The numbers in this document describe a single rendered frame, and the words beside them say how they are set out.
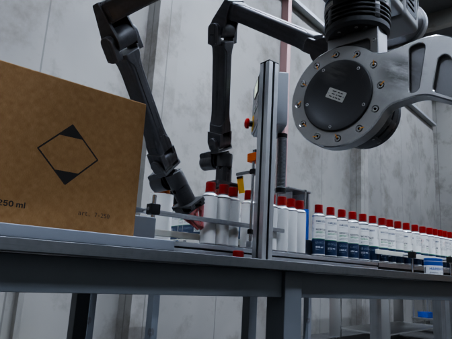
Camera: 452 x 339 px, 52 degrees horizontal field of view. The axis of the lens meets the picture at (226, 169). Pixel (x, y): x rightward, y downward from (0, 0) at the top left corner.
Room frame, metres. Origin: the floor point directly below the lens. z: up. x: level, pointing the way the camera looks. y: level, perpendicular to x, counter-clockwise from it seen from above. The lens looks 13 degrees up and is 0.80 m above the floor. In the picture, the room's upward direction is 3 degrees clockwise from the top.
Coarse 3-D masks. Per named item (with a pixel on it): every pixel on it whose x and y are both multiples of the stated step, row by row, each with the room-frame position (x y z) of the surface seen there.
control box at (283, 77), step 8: (280, 72) 1.47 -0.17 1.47; (280, 80) 1.47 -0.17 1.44; (288, 80) 1.47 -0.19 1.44; (280, 88) 1.47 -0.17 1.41; (288, 88) 1.47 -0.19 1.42; (256, 96) 1.53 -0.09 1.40; (280, 96) 1.47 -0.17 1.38; (280, 104) 1.47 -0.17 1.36; (256, 112) 1.51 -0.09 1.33; (280, 112) 1.47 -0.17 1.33; (256, 120) 1.50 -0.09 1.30; (280, 120) 1.47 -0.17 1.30; (256, 128) 1.54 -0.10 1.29; (280, 128) 1.51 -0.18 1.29; (256, 136) 1.62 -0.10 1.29
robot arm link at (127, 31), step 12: (108, 0) 1.03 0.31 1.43; (120, 0) 1.01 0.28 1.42; (132, 0) 1.00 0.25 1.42; (144, 0) 0.98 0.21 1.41; (156, 0) 0.97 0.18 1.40; (96, 12) 1.06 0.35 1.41; (108, 12) 1.05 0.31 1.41; (120, 12) 1.04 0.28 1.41; (132, 12) 1.03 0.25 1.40; (108, 24) 1.07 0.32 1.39; (120, 24) 1.12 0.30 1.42; (132, 24) 1.12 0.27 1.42; (120, 36) 1.10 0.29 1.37; (132, 36) 1.12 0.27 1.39; (120, 48) 1.11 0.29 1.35
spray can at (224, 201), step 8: (224, 184) 1.52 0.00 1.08; (224, 192) 1.52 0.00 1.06; (224, 200) 1.52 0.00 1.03; (224, 208) 1.52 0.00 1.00; (224, 216) 1.52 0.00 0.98; (216, 224) 1.52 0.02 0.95; (216, 232) 1.52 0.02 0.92; (224, 232) 1.52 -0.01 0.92; (216, 240) 1.52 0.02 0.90; (224, 240) 1.52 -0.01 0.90
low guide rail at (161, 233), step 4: (156, 232) 1.43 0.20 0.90; (160, 232) 1.44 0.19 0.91; (164, 232) 1.45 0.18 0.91; (168, 232) 1.46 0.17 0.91; (172, 232) 1.47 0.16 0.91; (176, 232) 1.48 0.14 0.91; (180, 232) 1.48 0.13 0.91; (184, 232) 1.50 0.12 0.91; (164, 236) 1.45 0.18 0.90; (168, 236) 1.46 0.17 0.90; (172, 236) 1.47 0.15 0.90; (176, 236) 1.48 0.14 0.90; (180, 236) 1.49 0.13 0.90; (184, 236) 1.50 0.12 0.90; (188, 236) 1.50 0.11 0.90; (192, 236) 1.51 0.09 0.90; (196, 236) 1.52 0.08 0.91
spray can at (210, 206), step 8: (208, 184) 1.50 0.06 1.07; (208, 192) 1.50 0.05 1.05; (208, 200) 1.49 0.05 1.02; (216, 200) 1.50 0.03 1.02; (208, 208) 1.49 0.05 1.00; (216, 208) 1.50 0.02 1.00; (208, 216) 1.49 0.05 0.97; (216, 216) 1.51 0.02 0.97; (208, 224) 1.49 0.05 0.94; (200, 232) 1.50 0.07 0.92; (208, 232) 1.49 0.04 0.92; (200, 240) 1.50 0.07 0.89; (208, 240) 1.49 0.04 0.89
